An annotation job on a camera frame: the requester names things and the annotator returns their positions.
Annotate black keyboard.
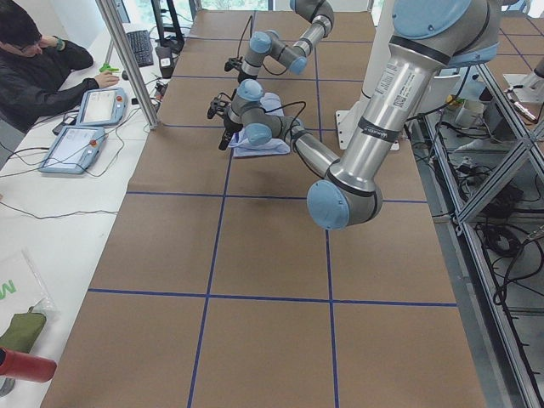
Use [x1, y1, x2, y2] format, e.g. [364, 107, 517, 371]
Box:
[126, 30, 154, 67]

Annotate packaged white Mini shirt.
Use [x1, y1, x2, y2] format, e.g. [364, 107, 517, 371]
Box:
[1, 250, 58, 332]

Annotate aluminium frame post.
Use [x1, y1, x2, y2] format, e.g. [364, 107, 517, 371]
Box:
[95, 0, 159, 130]

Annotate green folded cloth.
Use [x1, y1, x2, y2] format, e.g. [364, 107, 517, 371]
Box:
[1, 312, 47, 354]

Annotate green scissors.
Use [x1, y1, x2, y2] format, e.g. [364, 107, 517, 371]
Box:
[99, 63, 119, 72]

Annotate lower blue teach pendant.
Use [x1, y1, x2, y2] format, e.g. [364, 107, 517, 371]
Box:
[38, 126, 106, 174]

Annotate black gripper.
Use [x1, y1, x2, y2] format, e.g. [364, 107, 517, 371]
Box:
[218, 108, 243, 150]

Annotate blue teach pendant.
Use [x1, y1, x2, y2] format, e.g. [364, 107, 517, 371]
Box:
[76, 88, 127, 127]
[38, 126, 106, 174]

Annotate light blue striped shirt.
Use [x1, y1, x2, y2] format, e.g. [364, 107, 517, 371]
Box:
[229, 93, 291, 158]

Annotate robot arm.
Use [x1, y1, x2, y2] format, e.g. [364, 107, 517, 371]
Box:
[207, 1, 502, 230]
[235, 0, 334, 83]

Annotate upper blue teach pendant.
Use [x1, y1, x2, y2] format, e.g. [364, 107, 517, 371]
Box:
[76, 88, 127, 127]

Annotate red bottle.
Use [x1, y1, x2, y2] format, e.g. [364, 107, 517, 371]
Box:
[1, 348, 57, 383]

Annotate seated person in black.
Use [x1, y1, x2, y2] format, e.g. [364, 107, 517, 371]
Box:
[1, 1, 119, 133]

